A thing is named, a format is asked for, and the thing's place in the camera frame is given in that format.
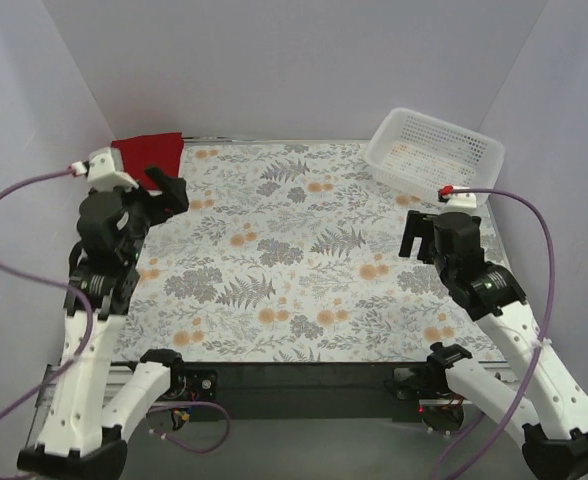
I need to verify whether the red t-shirt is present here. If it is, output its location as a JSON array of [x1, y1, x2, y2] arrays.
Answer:
[[111, 132, 184, 190]]

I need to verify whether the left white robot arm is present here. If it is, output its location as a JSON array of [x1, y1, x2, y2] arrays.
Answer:
[[17, 166, 189, 479]]

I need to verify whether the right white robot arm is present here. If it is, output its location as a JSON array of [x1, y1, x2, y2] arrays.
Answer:
[[399, 211, 588, 479]]

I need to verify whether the white plastic basket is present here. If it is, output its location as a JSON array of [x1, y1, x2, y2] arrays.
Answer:
[[363, 108, 505, 205]]

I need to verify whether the floral patterned table mat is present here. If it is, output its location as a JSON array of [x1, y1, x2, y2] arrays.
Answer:
[[114, 143, 500, 362]]

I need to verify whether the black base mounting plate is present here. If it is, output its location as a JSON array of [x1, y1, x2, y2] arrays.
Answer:
[[165, 362, 464, 425]]

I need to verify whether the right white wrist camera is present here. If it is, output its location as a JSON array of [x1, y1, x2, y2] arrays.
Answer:
[[438, 185, 478, 212]]

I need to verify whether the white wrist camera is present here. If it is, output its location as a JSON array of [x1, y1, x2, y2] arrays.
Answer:
[[438, 185, 478, 212], [70, 147, 138, 192]]

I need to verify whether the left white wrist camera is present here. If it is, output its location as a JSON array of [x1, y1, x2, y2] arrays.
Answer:
[[70, 147, 138, 192]]

